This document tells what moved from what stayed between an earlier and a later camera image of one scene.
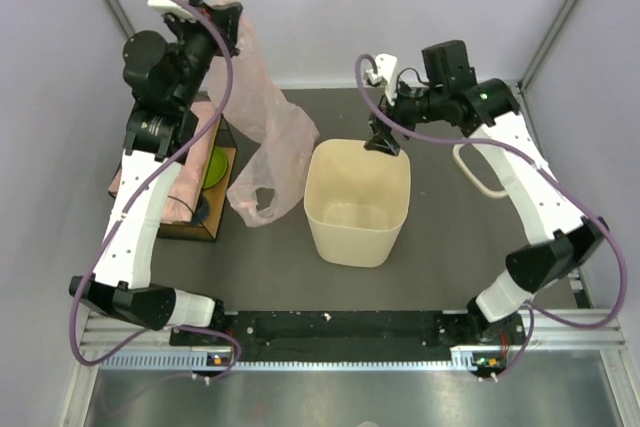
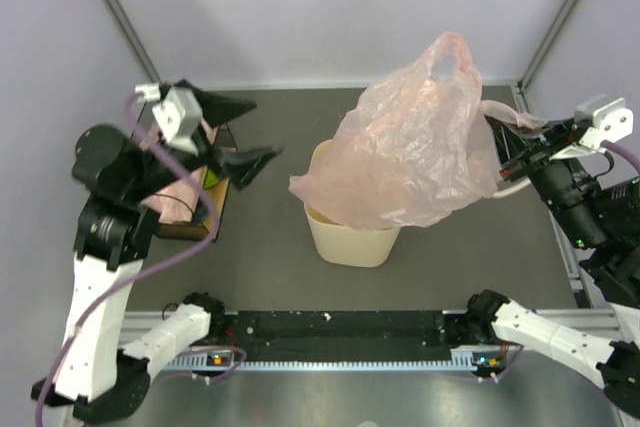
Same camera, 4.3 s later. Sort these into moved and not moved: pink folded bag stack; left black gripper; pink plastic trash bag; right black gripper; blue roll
Moved: pink plastic trash bag; right black gripper; left black gripper
Not moved: pink folded bag stack; blue roll
